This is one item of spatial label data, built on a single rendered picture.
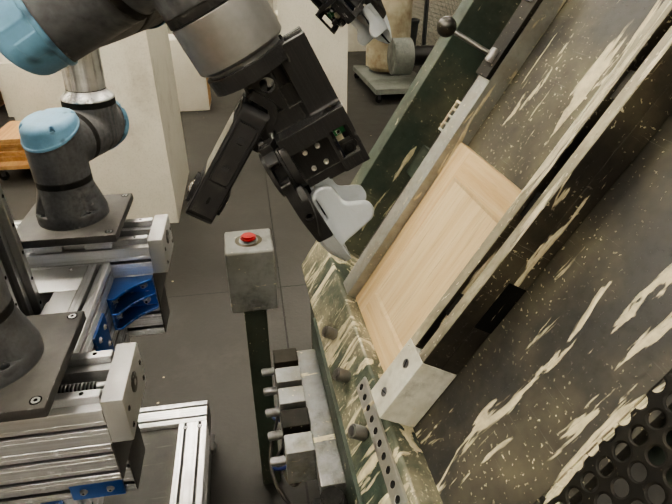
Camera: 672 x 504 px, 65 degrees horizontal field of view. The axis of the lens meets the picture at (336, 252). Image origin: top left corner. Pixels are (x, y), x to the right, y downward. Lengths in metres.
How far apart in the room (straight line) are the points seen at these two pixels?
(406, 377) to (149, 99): 2.71
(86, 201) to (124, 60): 2.06
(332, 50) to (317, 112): 4.35
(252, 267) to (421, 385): 0.61
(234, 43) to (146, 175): 3.07
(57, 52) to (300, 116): 0.19
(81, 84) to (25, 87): 3.99
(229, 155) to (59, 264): 0.94
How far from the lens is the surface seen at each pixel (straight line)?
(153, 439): 1.88
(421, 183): 1.09
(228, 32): 0.41
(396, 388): 0.87
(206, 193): 0.46
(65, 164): 1.25
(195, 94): 6.04
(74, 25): 0.45
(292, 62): 0.44
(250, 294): 1.36
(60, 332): 0.96
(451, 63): 1.30
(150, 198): 3.53
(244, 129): 0.44
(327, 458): 1.07
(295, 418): 1.10
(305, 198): 0.44
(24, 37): 0.47
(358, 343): 1.05
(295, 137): 0.43
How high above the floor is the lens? 1.58
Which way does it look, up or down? 31 degrees down
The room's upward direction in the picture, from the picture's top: straight up
